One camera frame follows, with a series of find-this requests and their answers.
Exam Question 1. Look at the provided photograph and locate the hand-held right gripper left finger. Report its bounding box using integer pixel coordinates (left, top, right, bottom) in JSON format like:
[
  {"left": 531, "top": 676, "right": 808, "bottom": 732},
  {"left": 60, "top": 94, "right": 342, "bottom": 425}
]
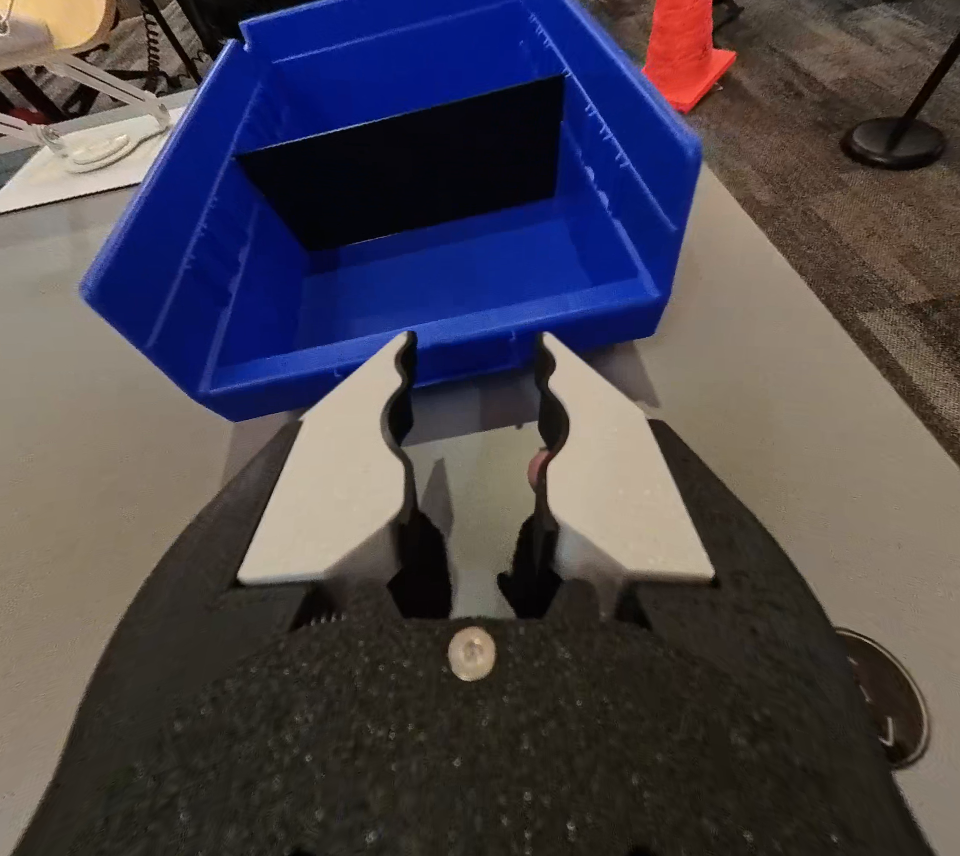
[{"left": 235, "top": 330, "right": 456, "bottom": 619}]

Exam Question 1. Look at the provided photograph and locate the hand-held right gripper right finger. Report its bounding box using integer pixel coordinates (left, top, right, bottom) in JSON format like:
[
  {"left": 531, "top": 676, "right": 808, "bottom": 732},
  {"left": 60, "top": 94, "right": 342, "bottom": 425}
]
[{"left": 498, "top": 331, "right": 717, "bottom": 619}]

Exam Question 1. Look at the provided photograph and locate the blue plastic bin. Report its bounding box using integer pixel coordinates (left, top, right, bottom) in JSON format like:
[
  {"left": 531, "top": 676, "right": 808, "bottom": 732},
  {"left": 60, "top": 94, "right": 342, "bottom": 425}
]
[{"left": 78, "top": 0, "right": 705, "bottom": 422}]

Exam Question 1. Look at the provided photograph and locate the black table grommet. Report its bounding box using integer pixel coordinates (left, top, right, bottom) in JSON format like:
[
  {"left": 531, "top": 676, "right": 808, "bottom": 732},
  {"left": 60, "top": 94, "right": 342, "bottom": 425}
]
[{"left": 834, "top": 627, "right": 932, "bottom": 769}]

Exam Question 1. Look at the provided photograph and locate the black bin divider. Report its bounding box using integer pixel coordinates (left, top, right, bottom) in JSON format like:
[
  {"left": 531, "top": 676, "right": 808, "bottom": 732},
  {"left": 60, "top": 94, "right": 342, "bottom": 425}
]
[{"left": 236, "top": 75, "right": 565, "bottom": 251}]

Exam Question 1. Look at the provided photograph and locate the black stanchion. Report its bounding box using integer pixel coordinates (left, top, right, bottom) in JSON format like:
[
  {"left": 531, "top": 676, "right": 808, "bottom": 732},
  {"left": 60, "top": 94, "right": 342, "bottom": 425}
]
[{"left": 841, "top": 39, "right": 960, "bottom": 171}]

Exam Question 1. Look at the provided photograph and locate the orange traffic cone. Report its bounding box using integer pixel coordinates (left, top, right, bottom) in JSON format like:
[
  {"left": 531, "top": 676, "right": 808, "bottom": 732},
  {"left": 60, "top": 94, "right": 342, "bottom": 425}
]
[{"left": 641, "top": 0, "right": 738, "bottom": 115}]

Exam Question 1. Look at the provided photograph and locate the black coiled cord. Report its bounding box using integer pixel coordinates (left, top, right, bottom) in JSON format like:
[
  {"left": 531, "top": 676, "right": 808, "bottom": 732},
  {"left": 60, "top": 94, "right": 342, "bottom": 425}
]
[{"left": 126, "top": 0, "right": 172, "bottom": 98}]

